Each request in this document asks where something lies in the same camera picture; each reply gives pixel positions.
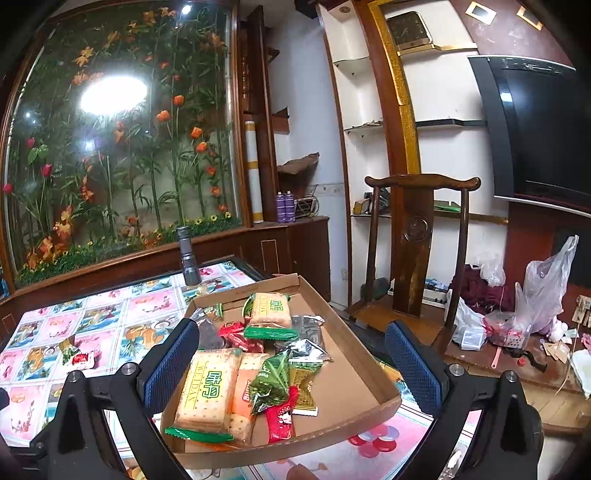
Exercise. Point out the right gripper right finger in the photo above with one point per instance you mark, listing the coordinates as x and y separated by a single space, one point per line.
423 370

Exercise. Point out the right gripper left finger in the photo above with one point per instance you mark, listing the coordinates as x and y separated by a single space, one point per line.
164 365

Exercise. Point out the beige cracker pack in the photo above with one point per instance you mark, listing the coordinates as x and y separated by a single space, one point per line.
203 410

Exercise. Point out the red snack packet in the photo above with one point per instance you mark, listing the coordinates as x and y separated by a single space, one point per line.
234 334

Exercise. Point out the green snack packet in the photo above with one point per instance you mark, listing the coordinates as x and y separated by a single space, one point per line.
270 386

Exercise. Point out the brown cardboard tray box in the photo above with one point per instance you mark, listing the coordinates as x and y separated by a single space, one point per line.
336 400

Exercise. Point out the colourful patterned tablecloth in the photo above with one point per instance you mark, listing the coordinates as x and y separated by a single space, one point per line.
121 325

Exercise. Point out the yellow-green snack packet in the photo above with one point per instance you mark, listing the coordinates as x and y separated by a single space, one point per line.
68 350

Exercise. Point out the grey flashlight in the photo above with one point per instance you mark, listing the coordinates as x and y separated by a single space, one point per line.
190 268

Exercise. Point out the silver foil packet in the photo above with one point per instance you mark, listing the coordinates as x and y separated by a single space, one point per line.
309 343

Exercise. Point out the clear plastic bag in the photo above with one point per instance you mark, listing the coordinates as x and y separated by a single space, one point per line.
538 301

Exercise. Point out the dark wooden chair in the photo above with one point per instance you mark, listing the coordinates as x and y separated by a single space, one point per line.
412 217

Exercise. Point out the purple bottle left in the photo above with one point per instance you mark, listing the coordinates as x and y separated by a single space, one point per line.
281 212

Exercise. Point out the purple bottle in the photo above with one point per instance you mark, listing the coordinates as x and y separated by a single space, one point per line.
290 204
281 212

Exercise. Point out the purple bottle right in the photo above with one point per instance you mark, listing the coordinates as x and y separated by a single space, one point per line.
290 204

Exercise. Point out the flower mural glass panel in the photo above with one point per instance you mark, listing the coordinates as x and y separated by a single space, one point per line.
120 127

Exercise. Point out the black television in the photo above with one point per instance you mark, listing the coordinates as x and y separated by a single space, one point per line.
538 120

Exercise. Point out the gold framed clock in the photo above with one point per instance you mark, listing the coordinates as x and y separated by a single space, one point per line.
410 33

